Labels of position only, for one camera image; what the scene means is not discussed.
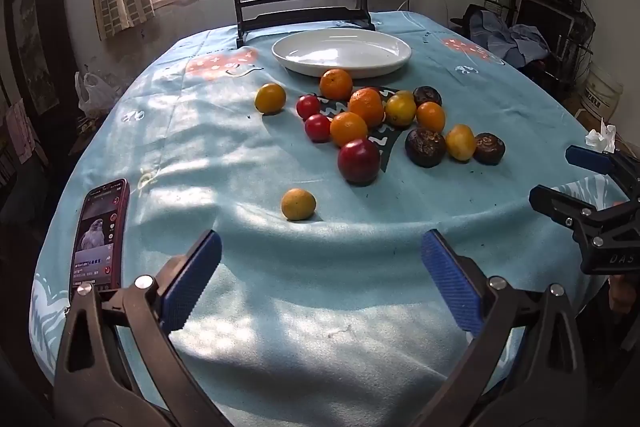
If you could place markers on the white bucket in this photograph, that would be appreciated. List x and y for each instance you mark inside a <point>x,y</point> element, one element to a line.
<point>602,89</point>

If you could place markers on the large dark water chestnut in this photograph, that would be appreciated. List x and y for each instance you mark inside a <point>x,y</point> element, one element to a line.
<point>425,148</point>

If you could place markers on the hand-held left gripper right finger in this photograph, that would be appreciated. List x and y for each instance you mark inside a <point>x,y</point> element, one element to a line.
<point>450,279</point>

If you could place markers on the dark framed wall picture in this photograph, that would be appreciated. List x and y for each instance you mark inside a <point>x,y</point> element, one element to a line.
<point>30,37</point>

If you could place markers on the light blue printed tablecloth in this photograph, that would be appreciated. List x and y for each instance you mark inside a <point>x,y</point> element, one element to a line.
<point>250,187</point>

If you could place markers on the black bag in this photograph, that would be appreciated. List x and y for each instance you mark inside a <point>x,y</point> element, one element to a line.
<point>472,19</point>

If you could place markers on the yellowish orange mandarin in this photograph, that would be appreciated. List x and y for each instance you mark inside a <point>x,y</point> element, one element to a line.
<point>348,128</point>

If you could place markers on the red smartphone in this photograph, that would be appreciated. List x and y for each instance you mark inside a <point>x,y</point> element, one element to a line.
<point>97,232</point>

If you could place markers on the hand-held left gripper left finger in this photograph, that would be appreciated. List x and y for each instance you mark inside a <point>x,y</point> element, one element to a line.
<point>195,279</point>

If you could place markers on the small dark water chestnut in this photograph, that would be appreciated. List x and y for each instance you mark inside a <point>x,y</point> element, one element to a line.
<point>489,149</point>

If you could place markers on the white plastic bag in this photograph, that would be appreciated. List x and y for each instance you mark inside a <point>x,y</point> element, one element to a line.
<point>95,94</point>

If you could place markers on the blue crumpled cloth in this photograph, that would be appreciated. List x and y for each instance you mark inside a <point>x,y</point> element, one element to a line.
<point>520,42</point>

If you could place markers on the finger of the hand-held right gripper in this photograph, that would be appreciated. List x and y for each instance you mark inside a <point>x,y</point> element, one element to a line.
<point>555,202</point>
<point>590,158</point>

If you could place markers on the dull yellow citrus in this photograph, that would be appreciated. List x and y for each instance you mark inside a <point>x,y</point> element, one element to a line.
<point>298,204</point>

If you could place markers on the large yellow tomato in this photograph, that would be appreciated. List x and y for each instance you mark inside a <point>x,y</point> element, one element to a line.
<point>400,109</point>

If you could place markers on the white oval plate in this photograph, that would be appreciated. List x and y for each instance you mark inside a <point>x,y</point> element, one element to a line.
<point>345,52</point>

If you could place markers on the yellow orange tomato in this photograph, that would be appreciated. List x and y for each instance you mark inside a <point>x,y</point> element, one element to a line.
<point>270,98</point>

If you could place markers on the red cherry tomato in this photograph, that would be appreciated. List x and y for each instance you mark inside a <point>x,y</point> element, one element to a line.
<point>308,107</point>
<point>318,128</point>

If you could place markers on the dark red plum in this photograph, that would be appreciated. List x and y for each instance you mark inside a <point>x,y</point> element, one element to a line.
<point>358,161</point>

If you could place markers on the crumpled white tissue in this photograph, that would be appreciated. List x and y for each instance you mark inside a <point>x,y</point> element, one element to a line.
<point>600,139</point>

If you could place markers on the small orange tomato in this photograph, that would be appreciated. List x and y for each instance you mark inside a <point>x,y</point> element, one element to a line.
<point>430,117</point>

